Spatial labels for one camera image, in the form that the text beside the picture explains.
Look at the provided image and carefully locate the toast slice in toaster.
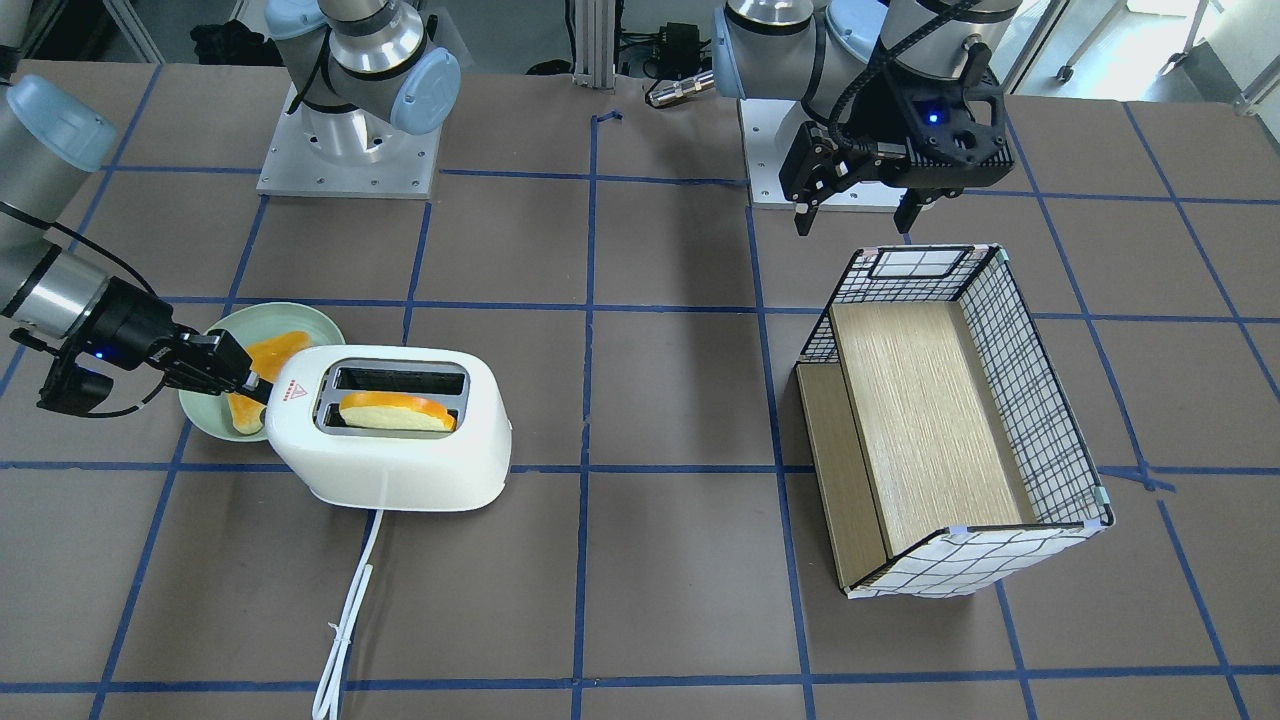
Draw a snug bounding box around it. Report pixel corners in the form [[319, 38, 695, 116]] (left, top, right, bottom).
[[338, 391, 457, 432]]

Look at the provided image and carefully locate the aluminium frame post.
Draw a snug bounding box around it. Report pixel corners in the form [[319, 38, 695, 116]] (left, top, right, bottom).
[[566, 1, 623, 94]]

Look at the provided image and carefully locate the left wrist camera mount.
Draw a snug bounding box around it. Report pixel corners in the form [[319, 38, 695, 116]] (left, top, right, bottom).
[[879, 68, 1016, 190]]

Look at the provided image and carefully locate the white two-slot toaster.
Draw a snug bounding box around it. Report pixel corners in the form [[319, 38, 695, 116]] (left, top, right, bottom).
[[265, 345, 512, 512]]

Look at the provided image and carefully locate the light green plate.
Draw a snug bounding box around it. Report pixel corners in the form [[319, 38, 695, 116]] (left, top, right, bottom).
[[172, 302, 346, 442]]

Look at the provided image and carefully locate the white toaster power cable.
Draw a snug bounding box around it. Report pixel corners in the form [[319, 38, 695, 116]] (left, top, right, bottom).
[[312, 509, 387, 720]]

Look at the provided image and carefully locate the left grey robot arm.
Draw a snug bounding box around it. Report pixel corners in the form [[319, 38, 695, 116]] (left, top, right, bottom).
[[712, 1, 1019, 236]]

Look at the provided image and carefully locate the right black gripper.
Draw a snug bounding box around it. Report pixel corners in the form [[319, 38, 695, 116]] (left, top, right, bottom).
[[84, 278, 273, 404]]

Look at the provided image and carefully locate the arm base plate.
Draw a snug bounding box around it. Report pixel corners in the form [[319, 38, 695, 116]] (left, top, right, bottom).
[[256, 90, 442, 200], [739, 97, 946, 213]]

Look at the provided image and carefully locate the wire and wood shelf rack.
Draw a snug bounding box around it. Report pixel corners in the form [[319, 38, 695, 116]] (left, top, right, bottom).
[[795, 243, 1116, 600]]

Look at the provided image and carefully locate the black power adapter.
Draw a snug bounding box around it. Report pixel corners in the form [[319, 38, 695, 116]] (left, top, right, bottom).
[[654, 22, 701, 79]]

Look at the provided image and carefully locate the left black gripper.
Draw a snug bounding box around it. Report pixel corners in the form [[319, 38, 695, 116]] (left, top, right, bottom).
[[780, 123, 961, 237]]

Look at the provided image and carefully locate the orange bread on plate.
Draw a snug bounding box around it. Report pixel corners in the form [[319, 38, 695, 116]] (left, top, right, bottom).
[[225, 331, 314, 436]]

